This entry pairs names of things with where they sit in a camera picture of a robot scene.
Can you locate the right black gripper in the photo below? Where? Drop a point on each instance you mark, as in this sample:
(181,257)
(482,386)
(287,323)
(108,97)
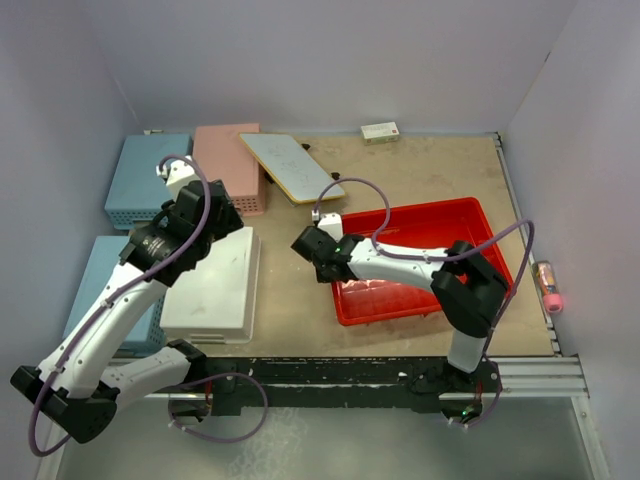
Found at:
(320,276)

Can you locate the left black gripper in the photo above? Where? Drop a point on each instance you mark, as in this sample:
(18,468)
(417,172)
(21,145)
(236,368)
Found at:
(227,223)

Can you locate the large blue basket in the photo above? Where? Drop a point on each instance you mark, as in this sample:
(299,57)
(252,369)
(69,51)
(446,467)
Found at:
(136,192)

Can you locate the red plastic tray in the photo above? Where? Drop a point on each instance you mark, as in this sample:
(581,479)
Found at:
(428,225)

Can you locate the white perforated basket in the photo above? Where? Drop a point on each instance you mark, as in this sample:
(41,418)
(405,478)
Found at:
(215,302)

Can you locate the yellow-edged whiteboard stand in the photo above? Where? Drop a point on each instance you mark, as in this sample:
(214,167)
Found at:
(289,165)

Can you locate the large pink basket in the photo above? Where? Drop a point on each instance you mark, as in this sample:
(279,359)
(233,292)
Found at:
(222,155)

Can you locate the small blue perforated basket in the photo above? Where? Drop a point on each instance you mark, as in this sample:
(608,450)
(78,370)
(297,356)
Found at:
(146,337)

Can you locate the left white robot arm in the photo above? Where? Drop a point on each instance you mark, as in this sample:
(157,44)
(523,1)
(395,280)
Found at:
(75,387)

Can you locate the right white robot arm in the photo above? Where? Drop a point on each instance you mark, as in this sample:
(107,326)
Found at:
(469,290)

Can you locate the small white box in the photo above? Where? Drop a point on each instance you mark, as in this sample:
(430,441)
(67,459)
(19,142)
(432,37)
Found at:
(379,133)

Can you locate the pink marker tube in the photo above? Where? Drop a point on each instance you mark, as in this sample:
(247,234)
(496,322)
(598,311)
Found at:
(545,278)

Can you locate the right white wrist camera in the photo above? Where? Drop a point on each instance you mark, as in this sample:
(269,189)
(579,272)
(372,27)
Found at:
(330,223)

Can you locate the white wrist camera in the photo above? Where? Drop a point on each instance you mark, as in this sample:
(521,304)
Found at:
(176,175)
(330,223)

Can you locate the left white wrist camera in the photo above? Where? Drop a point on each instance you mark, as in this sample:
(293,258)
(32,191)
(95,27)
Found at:
(176,175)

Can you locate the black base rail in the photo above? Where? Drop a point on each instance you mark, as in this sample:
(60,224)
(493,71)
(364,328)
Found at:
(419,384)

